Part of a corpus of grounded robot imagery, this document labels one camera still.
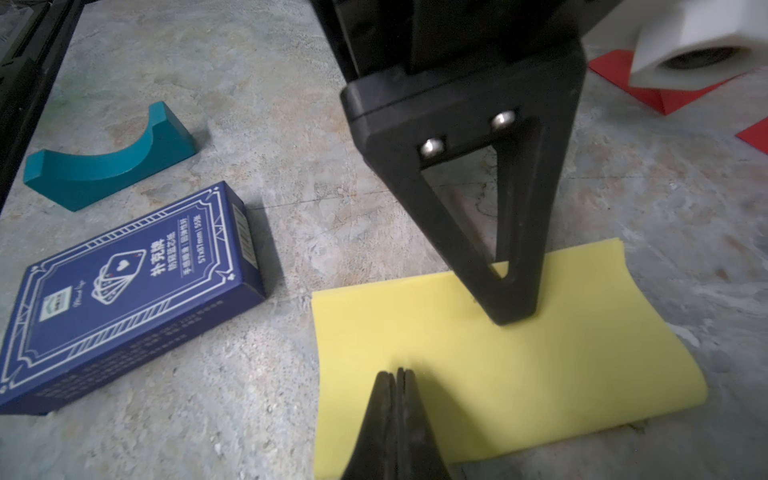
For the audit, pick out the red square paper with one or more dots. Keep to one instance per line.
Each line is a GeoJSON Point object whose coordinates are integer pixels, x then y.
{"type": "Point", "coordinates": [659, 94]}
{"type": "Point", "coordinates": [756, 135]}

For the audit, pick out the blue card box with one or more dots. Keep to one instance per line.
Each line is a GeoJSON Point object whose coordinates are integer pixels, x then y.
{"type": "Point", "coordinates": [92, 313]}

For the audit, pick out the yellow square paper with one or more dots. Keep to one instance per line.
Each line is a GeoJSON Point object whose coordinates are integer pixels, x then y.
{"type": "Point", "coordinates": [595, 355]}

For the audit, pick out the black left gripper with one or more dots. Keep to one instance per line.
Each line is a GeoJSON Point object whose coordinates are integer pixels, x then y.
{"type": "Point", "coordinates": [473, 150]}

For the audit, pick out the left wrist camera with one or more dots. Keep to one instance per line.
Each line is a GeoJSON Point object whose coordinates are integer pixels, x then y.
{"type": "Point", "coordinates": [703, 41]}

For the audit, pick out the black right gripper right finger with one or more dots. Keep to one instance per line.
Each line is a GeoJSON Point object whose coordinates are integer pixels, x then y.
{"type": "Point", "coordinates": [417, 452]}

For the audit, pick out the teal small block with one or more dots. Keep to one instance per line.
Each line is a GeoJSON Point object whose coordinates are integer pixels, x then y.
{"type": "Point", "coordinates": [77, 181]}

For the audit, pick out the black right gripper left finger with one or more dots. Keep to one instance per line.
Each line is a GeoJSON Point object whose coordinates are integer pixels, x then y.
{"type": "Point", "coordinates": [375, 453]}

